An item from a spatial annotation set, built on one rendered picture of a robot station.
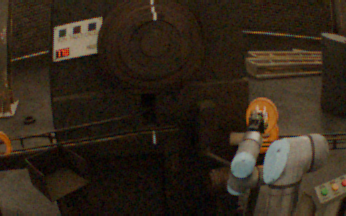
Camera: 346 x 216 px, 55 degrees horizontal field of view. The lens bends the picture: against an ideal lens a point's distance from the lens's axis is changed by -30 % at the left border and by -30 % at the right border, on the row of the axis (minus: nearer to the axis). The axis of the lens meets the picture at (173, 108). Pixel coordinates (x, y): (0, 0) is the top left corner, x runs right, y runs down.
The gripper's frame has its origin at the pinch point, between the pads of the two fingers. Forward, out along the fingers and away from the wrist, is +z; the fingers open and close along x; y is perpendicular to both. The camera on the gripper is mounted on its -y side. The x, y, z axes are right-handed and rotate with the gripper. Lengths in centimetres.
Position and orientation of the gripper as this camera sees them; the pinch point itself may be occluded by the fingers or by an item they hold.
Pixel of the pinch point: (262, 112)
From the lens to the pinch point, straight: 181.8
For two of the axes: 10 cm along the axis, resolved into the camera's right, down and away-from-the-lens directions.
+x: -9.3, -0.9, 3.6
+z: 3.4, -5.8, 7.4
